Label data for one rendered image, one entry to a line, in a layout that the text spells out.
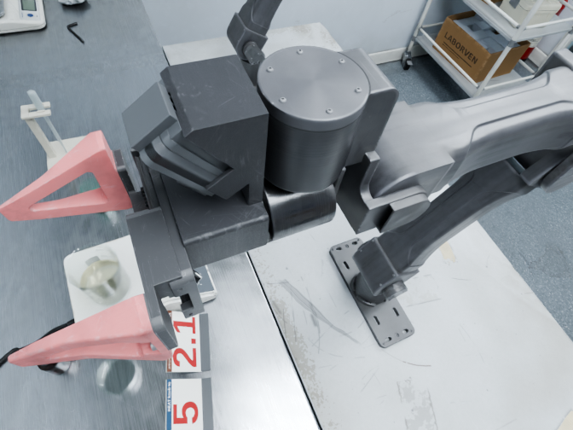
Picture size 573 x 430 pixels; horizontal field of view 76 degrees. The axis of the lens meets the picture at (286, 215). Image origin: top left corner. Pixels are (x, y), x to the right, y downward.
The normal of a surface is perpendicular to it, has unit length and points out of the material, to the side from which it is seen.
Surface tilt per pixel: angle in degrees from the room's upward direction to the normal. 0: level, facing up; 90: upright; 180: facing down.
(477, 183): 60
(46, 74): 0
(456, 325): 0
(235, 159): 90
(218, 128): 90
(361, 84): 1
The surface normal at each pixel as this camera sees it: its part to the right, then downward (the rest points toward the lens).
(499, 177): -0.73, -0.01
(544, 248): 0.11, -0.53
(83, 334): -0.24, -0.38
